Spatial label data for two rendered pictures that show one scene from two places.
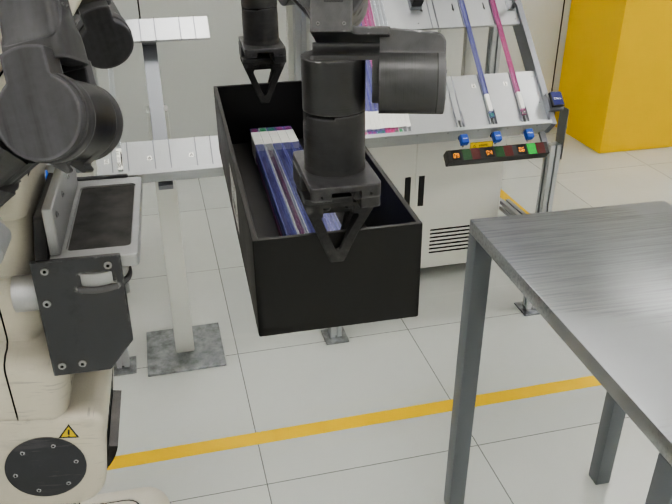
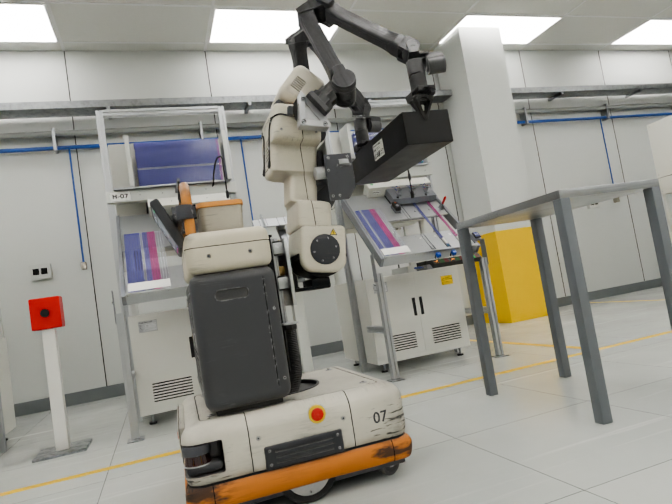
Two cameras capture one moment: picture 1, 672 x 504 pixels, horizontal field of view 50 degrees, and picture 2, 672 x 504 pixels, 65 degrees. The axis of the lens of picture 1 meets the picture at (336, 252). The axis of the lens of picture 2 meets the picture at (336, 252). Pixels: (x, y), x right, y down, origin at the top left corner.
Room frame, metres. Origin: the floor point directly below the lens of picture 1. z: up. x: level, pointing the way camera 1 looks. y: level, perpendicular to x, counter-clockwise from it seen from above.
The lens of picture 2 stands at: (-1.05, 0.52, 0.58)
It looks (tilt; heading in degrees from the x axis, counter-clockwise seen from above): 4 degrees up; 355
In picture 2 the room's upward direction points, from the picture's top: 9 degrees counter-clockwise
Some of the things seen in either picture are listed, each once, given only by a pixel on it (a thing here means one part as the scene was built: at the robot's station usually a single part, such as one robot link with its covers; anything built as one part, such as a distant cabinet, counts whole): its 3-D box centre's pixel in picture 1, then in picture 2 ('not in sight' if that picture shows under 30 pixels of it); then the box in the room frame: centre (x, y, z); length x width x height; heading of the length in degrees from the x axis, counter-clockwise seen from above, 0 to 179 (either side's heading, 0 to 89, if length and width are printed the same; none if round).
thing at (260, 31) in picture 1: (260, 30); (362, 139); (1.20, 0.12, 1.21); 0.10 x 0.07 x 0.07; 12
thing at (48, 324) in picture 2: not in sight; (54, 373); (1.79, 1.78, 0.39); 0.24 x 0.24 x 0.78; 14
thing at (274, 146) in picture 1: (295, 195); not in sight; (0.92, 0.06, 1.04); 0.51 x 0.07 x 0.03; 12
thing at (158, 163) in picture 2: not in sight; (179, 164); (2.32, 1.11, 1.52); 0.51 x 0.13 x 0.27; 104
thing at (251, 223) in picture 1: (294, 177); (394, 151); (0.92, 0.06, 1.07); 0.57 x 0.17 x 0.11; 12
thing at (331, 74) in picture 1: (340, 82); (417, 68); (0.64, 0.00, 1.27); 0.07 x 0.06 x 0.07; 86
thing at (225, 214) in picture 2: not in sight; (219, 223); (0.77, 0.73, 0.87); 0.23 x 0.15 x 0.11; 12
